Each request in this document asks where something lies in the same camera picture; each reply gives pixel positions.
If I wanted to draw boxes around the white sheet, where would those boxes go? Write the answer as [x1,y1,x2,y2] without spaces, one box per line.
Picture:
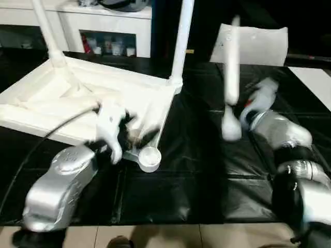
[288,66,331,113]

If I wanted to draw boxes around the white flat panel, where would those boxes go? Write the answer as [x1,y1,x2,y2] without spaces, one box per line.
[209,23,289,67]

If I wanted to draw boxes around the black robot foot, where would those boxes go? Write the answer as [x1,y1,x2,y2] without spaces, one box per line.
[106,235,135,248]

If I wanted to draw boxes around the white glass-door cabinet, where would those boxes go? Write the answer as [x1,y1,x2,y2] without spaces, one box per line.
[0,0,154,59]

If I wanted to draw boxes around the grey bag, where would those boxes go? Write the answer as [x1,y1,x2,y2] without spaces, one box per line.
[97,0,152,13]

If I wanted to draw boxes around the clear small items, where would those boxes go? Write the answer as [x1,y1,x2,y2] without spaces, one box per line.
[77,0,101,8]

